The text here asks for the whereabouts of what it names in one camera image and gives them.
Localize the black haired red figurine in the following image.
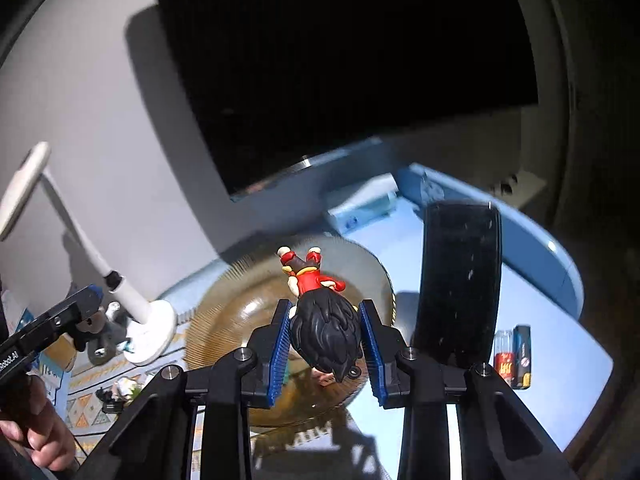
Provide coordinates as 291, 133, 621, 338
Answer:
278, 246, 362, 386

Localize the left hand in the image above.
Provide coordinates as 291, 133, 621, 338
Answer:
1, 375, 75, 471

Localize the ribbed amber glass bowl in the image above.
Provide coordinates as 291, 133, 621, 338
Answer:
186, 234, 396, 428

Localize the white desk lamp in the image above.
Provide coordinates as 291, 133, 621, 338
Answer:
1, 141, 177, 366

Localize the black curved stand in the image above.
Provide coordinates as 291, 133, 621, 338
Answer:
412, 200, 502, 370

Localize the red small bottle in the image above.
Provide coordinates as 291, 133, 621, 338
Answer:
494, 330, 515, 386

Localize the black small box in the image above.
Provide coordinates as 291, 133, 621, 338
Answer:
512, 325, 532, 390

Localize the black monitor screen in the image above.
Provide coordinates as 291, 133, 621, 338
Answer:
157, 0, 538, 195

